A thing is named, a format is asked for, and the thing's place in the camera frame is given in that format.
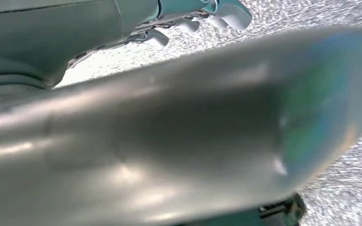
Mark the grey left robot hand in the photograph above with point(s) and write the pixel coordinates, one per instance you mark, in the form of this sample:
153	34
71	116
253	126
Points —
168	131

